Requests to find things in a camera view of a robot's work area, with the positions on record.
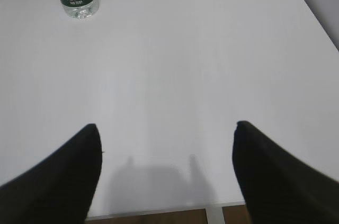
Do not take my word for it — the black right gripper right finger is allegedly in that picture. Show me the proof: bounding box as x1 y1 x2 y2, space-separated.
232 121 338 223

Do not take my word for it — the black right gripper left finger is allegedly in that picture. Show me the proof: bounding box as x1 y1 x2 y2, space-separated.
1 123 102 223

